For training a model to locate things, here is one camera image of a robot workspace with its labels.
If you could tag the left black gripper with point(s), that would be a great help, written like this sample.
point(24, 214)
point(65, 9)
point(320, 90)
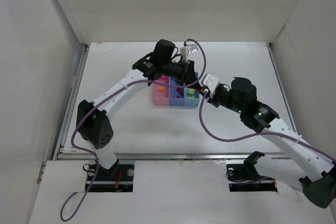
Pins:
point(189, 71)

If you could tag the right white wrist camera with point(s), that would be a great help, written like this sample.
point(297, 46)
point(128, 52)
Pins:
point(210, 83)

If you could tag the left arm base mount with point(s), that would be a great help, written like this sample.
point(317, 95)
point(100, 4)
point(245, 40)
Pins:
point(119, 180)

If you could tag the dark blue container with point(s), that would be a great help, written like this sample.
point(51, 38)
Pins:
point(176, 94)

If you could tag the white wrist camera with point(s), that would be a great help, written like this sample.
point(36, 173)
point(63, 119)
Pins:
point(210, 83)
point(188, 48)

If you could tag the light blue container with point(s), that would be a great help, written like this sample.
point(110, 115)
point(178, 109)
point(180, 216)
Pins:
point(191, 101)

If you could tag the metal front rail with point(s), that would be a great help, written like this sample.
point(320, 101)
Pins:
point(132, 156)

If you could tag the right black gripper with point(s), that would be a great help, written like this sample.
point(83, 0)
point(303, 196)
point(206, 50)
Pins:
point(213, 99)

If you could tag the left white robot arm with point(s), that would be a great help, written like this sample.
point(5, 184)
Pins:
point(94, 118)

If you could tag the pink container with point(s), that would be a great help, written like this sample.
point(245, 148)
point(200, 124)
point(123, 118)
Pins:
point(161, 98)

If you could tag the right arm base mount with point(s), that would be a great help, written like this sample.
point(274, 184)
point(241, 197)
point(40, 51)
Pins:
point(243, 177)

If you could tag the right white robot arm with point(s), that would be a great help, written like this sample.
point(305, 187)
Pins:
point(312, 171)

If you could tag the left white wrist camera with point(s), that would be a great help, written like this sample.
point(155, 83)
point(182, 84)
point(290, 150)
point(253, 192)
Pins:
point(188, 48)

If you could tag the yellow-green lego block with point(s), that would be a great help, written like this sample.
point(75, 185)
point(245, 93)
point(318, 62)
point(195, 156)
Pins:
point(191, 92)

